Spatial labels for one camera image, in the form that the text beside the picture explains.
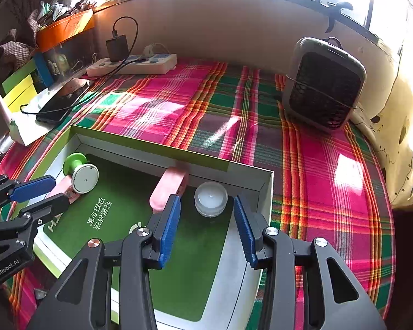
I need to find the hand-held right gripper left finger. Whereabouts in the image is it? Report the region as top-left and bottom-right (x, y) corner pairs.
(27, 194), (182, 330)

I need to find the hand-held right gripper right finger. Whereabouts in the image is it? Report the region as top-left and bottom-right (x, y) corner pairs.
(233, 194), (388, 330)

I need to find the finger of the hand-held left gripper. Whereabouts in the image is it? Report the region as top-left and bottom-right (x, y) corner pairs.
(0, 175), (57, 215)
(0, 192), (71, 244)

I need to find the pink plastic clip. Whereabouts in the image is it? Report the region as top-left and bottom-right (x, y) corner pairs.
(149, 167), (189, 215)
(45, 175), (81, 204)

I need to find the green and white spool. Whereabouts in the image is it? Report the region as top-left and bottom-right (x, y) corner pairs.
(63, 152), (100, 194)

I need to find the green cardboard box tray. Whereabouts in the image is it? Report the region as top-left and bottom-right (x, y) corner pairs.
(12, 125), (274, 330)

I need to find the translucent white plastic cap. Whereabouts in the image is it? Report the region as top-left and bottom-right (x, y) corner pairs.
(194, 181), (228, 218)

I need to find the green tissue pack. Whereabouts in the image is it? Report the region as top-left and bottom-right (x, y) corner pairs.
(0, 87), (69, 147)

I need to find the black smartphone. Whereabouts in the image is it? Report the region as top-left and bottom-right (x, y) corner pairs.
(36, 78), (92, 124)

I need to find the yellow and green box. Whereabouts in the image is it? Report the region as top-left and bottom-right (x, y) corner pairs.
(2, 57), (44, 114)

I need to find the blue flat box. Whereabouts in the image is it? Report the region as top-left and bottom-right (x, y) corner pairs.
(32, 51), (55, 88)

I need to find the clear plastic storage box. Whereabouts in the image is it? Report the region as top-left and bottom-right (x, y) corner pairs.
(43, 34), (100, 79)

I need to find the brown patterned cloth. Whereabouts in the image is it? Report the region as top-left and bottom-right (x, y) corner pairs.
(0, 29), (38, 85)

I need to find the black charger plug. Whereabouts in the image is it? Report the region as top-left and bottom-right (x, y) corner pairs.
(105, 34), (129, 62)

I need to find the orange plastic bin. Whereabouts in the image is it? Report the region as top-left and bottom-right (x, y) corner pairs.
(36, 9), (95, 52)

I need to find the grey desktop fan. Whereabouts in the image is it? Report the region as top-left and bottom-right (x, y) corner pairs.
(281, 37), (367, 133)

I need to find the white power strip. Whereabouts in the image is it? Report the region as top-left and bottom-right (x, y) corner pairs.
(86, 53), (178, 77)

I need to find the assorted clutter pile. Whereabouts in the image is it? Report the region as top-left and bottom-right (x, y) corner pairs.
(28, 0), (97, 28)

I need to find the white plug adapter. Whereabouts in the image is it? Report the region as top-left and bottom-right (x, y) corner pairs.
(143, 43), (166, 59)

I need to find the cream curtain with hearts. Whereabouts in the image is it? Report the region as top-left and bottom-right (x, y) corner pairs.
(351, 7), (413, 210)

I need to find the black window hook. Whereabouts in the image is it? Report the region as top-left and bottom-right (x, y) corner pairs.
(325, 2), (354, 33)

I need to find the black charging cable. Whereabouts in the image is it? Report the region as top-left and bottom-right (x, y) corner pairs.
(21, 16), (148, 116)

